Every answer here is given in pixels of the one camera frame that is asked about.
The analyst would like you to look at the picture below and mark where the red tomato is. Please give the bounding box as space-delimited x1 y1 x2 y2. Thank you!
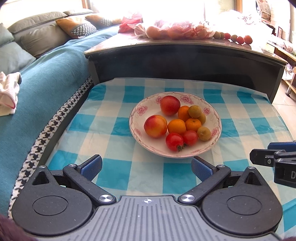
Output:
183 130 198 146
166 133 184 152

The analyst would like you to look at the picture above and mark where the brown longan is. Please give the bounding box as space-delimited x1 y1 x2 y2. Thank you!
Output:
198 113 206 125
188 105 202 118
197 126 212 141

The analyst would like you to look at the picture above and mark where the orange tangerine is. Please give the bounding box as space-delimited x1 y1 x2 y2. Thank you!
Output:
185 118 202 132
168 119 187 135
178 105 191 122

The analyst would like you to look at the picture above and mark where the red-yellow peach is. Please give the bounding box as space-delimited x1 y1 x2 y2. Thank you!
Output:
144 115 167 138

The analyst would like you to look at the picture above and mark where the red apple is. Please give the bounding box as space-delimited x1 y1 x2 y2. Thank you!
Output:
160 95 181 116

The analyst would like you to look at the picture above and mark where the bag of fruits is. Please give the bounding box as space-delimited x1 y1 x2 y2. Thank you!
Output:
118 15 216 40

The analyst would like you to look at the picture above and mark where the blue checkered tablecloth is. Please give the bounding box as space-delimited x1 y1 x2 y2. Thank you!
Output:
45 77 296 232

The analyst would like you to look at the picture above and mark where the houndstooth blanket trim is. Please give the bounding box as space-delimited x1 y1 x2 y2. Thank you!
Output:
8 78 94 219

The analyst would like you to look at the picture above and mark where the white floral plate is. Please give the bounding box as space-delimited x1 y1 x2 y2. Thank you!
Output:
129 91 222 159

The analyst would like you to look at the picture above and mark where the wooden side shelf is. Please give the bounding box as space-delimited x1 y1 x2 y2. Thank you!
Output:
267 41 295 97

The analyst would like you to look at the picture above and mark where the teal sofa blanket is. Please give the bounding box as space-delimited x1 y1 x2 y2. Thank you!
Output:
1 26 119 215

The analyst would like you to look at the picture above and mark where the white pink cloth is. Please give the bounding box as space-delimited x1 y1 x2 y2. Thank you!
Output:
0 72 22 116

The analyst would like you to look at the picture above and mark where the dark coffee table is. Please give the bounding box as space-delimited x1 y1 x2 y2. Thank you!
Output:
85 34 286 101

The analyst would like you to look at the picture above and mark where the grey sofa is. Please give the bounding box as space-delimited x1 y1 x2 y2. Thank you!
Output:
1 9 93 75

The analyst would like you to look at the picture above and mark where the orange patterned cushion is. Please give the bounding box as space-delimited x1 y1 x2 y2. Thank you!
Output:
56 17 97 39

